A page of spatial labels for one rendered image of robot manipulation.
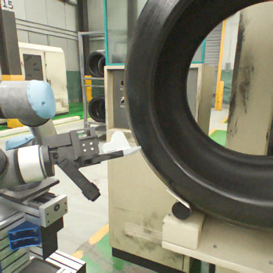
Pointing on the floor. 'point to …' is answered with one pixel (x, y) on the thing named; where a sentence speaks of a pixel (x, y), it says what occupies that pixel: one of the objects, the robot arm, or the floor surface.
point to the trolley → (94, 58)
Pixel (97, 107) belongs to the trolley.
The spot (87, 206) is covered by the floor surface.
